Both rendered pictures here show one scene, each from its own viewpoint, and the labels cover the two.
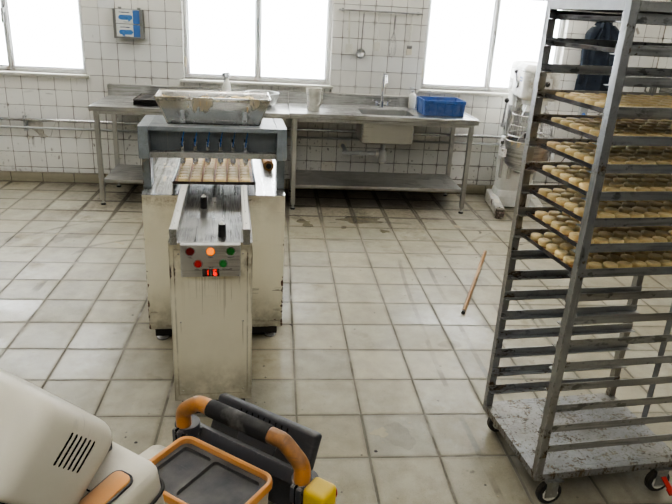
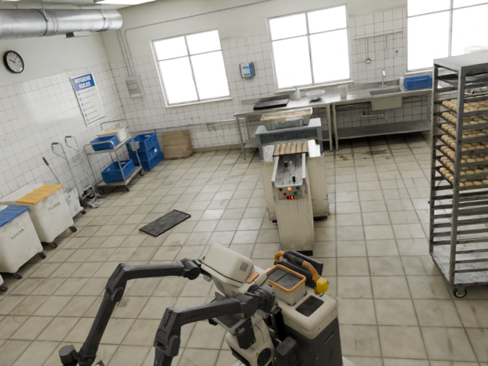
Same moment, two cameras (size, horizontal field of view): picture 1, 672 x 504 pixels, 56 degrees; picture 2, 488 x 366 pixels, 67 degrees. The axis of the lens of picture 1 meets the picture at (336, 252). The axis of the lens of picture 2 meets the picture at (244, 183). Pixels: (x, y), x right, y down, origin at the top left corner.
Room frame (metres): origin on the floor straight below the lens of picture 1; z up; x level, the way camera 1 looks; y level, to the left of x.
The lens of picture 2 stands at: (-0.72, -0.34, 2.27)
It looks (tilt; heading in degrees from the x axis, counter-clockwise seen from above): 22 degrees down; 23
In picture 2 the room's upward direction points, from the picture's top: 11 degrees counter-clockwise
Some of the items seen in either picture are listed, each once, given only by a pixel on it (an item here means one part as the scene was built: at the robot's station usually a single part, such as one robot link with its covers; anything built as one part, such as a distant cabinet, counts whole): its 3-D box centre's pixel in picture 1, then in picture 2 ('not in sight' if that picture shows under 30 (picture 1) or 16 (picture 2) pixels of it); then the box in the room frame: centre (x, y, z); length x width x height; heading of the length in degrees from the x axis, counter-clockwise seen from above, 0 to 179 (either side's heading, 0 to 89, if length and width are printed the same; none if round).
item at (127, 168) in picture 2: not in sight; (118, 171); (4.44, 4.19, 0.29); 0.56 x 0.38 x 0.20; 14
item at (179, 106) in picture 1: (214, 108); (287, 120); (3.25, 0.66, 1.25); 0.56 x 0.29 x 0.14; 100
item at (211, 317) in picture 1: (214, 294); (294, 204); (2.76, 0.57, 0.45); 0.70 x 0.34 x 0.90; 10
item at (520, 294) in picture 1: (576, 292); (473, 194); (2.45, -1.02, 0.69); 0.64 x 0.03 x 0.03; 103
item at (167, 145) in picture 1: (214, 154); (290, 140); (3.25, 0.66, 1.01); 0.72 x 0.33 x 0.34; 100
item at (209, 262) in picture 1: (210, 259); (290, 192); (2.40, 0.51, 0.77); 0.24 x 0.04 x 0.14; 100
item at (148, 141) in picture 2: not in sight; (142, 142); (5.39, 4.22, 0.50); 0.60 x 0.40 x 0.20; 8
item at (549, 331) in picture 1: (568, 331); (471, 213); (2.45, -1.02, 0.51); 0.64 x 0.03 x 0.03; 103
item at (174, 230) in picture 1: (188, 174); (279, 149); (3.34, 0.82, 0.87); 2.01 x 0.03 x 0.07; 10
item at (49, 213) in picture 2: not in sight; (41, 216); (2.59, 4.11, 0.38); 0.64 x 0.54 x 0.77; 93
